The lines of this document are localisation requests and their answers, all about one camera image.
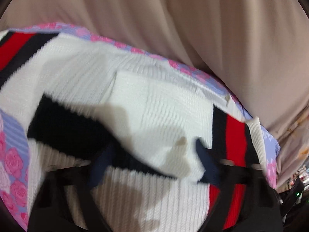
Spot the white knit sweater striped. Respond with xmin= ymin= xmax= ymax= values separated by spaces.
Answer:
xmin=0 ymin=30 xmax=268 ymax=232

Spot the pink floral bedsheet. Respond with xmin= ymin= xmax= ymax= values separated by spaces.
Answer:
xmin=0 ymin=22 xmax=281 ymax=231

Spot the floral beige cloth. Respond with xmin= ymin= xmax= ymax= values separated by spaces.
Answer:
xmin=277 ymin=107 xmax=308 ymax=188

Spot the beige curtain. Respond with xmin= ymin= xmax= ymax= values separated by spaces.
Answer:
xmin=1 ymin=0 xmax=308 ymax=133

